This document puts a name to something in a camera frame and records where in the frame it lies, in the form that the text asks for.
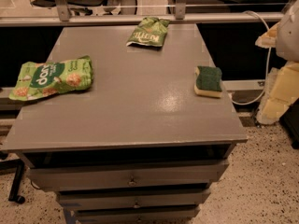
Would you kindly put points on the grey drawer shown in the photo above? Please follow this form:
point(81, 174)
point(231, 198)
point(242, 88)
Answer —
point(133, 199)
point(128, 176)
point(138, 215)

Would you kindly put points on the middle grey drawer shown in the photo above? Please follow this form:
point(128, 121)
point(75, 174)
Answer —
point(133, 199)

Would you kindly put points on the top grey drawer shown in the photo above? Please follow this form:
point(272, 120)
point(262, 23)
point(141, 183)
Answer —
point(128, 176)

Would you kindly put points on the green yellow kitchen sponge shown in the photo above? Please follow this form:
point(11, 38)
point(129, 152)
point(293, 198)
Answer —
point(208, 81)

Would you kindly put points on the light green popcorn bag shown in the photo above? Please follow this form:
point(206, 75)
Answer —
point(41, 80)

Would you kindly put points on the grey drawer cabinet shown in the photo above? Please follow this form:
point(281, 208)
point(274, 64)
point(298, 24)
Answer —
point(142, 108)

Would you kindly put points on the black chair base leg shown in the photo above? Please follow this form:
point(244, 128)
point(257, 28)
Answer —
point(16, 166)

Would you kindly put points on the grey metal railing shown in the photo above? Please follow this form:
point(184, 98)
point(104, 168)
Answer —
point(59, 13)

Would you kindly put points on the dark green chips bag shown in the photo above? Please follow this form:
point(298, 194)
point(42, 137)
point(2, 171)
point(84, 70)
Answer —
point(150, 32)

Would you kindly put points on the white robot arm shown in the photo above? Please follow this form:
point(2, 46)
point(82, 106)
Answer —
point(287, 44)

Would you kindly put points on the bottom grey drawer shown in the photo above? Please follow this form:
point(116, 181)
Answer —
point(138, 215)

